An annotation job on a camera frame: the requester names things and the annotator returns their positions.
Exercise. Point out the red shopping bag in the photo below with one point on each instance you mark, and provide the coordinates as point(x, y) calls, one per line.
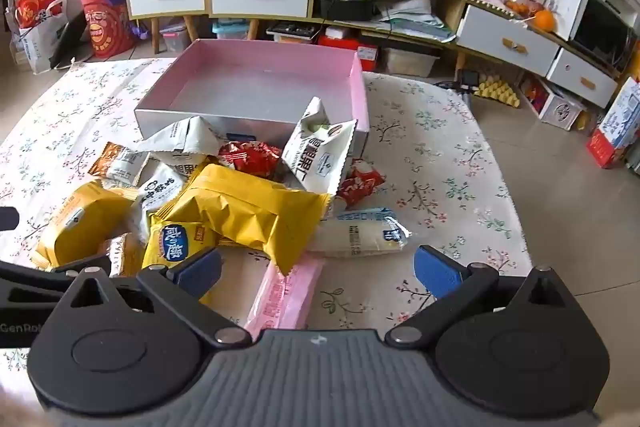
point(35, 4)

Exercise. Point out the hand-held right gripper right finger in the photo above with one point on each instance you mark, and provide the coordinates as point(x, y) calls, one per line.
point(437, 272)

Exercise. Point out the black flat panel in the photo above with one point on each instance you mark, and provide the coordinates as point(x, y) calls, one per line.
point(70, 42)

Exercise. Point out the clear bin with electronics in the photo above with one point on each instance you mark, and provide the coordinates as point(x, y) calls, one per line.
point(290, 32)

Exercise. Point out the white shopping bag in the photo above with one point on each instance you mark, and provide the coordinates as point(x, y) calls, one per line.
point(37, 47)

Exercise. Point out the clear bin blue lid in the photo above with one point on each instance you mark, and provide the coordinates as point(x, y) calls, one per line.
point(230, 29)

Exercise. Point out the yellow packet small white logo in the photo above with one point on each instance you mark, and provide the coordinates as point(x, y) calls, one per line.
point(80, 222)

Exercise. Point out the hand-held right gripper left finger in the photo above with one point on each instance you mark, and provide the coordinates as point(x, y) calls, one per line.
point(197, 272)

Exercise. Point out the clear plastic bin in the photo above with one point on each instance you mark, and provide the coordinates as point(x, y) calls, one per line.
point(410, 62)
point(175, 39)

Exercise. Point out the red yellow gift bag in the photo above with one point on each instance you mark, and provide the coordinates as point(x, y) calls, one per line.
point(107, 27)

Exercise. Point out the clear long packet blue label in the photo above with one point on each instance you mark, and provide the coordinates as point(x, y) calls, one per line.
point(355, 234)

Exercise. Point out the yellow egg tray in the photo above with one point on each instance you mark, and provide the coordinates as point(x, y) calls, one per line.
point(495, 92)

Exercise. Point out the small white snack packet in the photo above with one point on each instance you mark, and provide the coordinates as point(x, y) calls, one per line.
point(160, 189)

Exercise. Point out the large yellow snack packet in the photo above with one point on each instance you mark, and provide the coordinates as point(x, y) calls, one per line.
point(250, 212)

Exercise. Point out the crumpled white snack packet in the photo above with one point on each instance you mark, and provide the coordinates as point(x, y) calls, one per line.
point(180, 142)

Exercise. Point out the red snack packet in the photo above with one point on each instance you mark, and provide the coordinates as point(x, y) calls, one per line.
point(247, 159)
point(360, 184)

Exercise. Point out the black handheld device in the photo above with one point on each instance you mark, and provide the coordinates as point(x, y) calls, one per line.
point(469, 79)

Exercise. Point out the small white box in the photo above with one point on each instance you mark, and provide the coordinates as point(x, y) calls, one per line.
point(340, 33)

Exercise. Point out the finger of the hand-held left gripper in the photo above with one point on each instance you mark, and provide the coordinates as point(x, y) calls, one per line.
point(30, 274)
point(7, 218)

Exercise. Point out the orange fruit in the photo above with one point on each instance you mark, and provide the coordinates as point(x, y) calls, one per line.
point(544, 21)

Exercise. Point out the blue white red carton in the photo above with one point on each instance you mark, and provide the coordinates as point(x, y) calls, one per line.
point(617, 127)

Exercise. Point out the pink snack packet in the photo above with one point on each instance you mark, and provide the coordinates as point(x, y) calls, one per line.
point(285, 297)

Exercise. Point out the white orange snack packet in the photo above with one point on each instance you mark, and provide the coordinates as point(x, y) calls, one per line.
point(117, 164)

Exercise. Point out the yellow packet blue round label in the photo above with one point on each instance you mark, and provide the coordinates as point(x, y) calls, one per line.
point(175, 242)

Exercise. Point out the white microwave oven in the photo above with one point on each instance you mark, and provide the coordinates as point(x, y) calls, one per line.
point(600, 32)

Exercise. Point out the long wooden console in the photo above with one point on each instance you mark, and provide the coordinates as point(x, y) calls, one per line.
point(452, 14)

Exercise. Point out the loose stack of papers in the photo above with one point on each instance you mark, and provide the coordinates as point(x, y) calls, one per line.
point(410, 14)

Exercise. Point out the pink cardboard box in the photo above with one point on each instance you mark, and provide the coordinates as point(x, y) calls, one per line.
point(250, 72)

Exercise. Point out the floral tablecloth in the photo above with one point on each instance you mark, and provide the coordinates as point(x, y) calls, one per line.
point(440, 167)

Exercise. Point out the white red patterned box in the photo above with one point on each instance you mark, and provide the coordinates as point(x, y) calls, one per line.
point(555, 107)

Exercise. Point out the jar of small oranges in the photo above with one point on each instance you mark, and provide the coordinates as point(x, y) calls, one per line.
point(520, 4)

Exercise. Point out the small orange snack packet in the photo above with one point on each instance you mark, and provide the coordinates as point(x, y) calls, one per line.
point(122, 254)

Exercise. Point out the white packet black print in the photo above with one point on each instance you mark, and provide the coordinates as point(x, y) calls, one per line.
point(315, 157)

